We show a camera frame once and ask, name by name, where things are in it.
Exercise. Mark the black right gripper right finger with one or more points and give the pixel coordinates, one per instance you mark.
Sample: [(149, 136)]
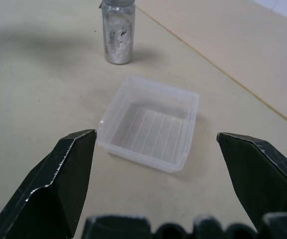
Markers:
[(260, 179)]

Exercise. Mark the glass vial with powder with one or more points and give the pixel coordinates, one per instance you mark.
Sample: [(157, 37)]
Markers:
[(118, 35)]

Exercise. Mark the clear square plastic tray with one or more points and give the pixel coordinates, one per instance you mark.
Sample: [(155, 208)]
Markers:
[(148, 129)]

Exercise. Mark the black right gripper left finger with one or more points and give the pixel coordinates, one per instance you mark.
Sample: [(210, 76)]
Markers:
[(46, 189)]

